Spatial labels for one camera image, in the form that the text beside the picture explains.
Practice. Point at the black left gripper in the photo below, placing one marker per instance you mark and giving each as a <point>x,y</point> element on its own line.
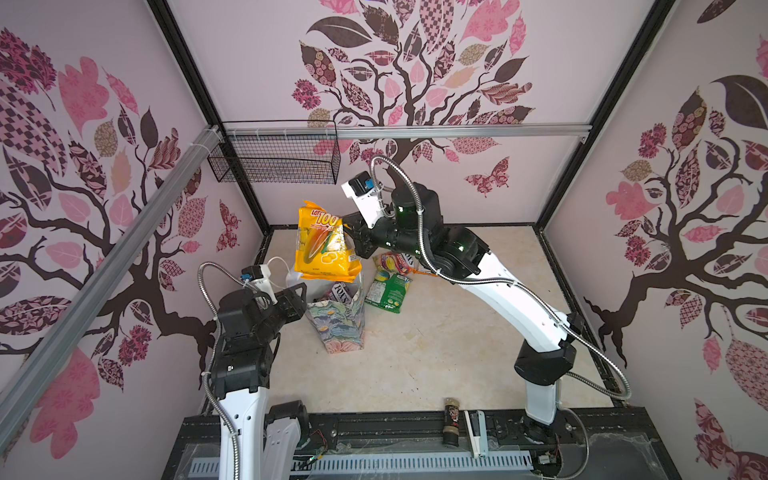
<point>289,300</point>

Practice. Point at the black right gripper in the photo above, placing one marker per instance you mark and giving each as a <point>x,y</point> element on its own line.
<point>353,222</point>

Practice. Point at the yellow snack packet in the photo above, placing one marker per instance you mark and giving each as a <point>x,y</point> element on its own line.
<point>322,252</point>

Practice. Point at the pink Fox's candy packet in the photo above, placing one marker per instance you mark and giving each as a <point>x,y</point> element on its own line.
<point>340,293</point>

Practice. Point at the floral paper gift bag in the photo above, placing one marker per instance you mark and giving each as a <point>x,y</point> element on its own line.
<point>339,326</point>

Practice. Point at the green snack packet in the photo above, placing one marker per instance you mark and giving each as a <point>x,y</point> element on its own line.
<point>388,291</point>

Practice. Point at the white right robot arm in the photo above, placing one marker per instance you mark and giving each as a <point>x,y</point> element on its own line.
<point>396,213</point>

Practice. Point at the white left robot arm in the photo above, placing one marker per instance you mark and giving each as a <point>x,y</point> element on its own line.
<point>258,440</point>

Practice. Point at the yellow-pink Fox's candy packet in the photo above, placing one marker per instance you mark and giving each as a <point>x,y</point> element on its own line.
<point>396,263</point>

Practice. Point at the brown cylindrical bottle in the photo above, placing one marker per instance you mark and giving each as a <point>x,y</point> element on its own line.
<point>451,423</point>

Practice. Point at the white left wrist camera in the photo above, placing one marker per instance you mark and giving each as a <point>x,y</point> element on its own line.
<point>257,279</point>

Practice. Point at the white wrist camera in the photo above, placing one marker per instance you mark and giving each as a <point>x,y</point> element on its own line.
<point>257,279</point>
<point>363,191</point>

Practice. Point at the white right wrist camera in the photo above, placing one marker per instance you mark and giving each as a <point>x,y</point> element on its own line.
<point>363,191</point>

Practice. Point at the black wire basket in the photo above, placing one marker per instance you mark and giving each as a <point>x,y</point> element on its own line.
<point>278,151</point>

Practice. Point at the grey slotted cable duct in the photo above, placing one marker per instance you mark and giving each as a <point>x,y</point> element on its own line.
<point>414,463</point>

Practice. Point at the aluminium rail back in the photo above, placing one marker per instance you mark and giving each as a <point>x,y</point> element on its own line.
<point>420,131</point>

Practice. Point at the aluminium rail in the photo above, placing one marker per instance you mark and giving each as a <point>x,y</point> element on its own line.
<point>420,131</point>
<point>35,375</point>

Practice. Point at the white clip bracket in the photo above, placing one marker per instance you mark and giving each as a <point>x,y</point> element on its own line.
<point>477,433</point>

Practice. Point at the aluminium rail left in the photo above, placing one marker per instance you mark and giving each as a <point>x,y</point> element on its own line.
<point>35,375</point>

